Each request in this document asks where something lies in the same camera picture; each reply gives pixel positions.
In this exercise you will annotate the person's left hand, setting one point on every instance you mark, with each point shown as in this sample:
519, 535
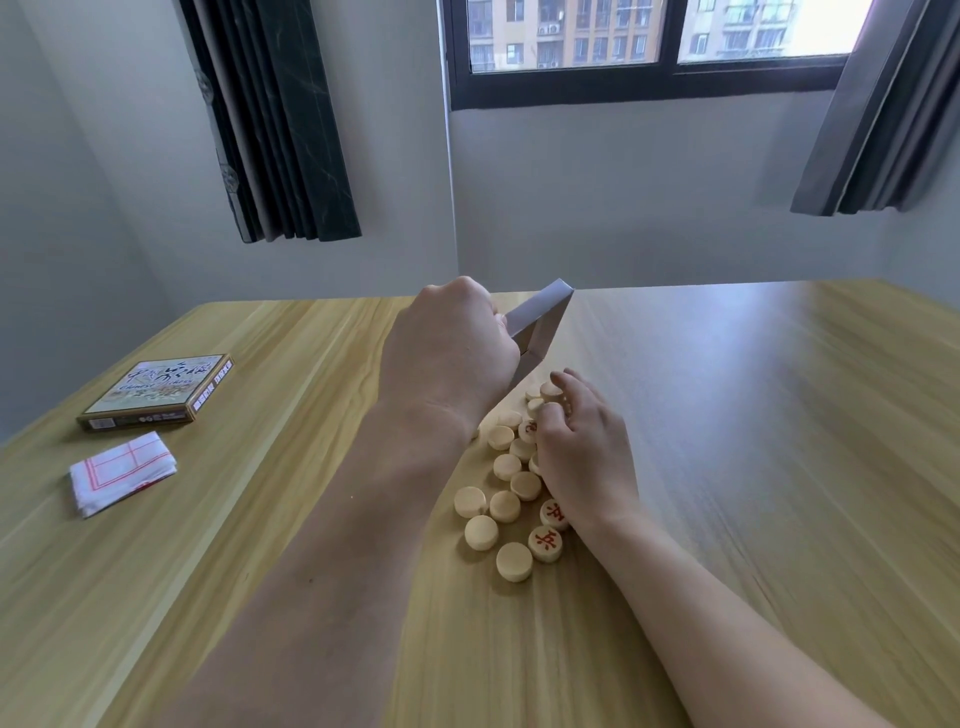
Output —
442, 352

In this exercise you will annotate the person's right hand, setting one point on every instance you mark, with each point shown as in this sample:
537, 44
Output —
589, 457

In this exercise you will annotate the person's right fingers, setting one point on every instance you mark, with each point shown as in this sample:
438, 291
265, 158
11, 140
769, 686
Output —
577, 397

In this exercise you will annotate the person's left fingers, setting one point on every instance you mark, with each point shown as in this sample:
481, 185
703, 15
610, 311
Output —
504, 334

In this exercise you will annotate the gray cardboard box tray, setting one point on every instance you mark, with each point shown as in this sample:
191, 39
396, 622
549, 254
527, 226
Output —
541, 322

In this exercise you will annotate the person's right forearm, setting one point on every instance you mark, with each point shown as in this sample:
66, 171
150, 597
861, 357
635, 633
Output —
697, 637

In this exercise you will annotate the person's left forearm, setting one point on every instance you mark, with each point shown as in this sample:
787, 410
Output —
322, 585

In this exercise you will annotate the pile of wooden chess pieces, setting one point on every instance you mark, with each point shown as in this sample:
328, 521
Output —
504, 506

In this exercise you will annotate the apartment buildings outside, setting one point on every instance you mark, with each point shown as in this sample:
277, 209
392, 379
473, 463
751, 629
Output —
570, 30

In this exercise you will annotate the dark marbled curtain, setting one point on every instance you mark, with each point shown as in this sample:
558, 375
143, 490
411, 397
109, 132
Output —
277, 120

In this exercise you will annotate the printed cardboard box lid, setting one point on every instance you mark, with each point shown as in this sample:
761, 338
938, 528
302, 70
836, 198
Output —
161, 386

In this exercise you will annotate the folded white paper game board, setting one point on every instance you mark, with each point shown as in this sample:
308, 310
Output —
120, 472

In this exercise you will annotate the gray curtain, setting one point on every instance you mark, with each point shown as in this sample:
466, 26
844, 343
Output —
877, 112

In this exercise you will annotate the black window frame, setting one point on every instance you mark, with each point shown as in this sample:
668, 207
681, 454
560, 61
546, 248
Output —
645, 79

